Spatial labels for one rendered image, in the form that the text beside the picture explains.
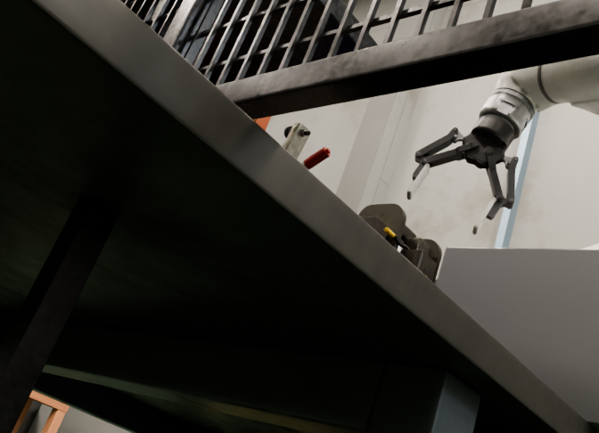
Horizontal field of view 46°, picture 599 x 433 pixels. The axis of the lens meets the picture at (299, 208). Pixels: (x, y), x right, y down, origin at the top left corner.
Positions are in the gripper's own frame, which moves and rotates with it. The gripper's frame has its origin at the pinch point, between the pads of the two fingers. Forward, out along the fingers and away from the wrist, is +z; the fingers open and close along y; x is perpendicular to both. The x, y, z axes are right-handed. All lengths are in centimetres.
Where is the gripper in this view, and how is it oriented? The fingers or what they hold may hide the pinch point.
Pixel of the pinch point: (444, 208)
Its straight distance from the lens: 132.2
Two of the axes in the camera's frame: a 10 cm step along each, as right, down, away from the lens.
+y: 8.2, 4.7, -3.4
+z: -5.7, 7.7, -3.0
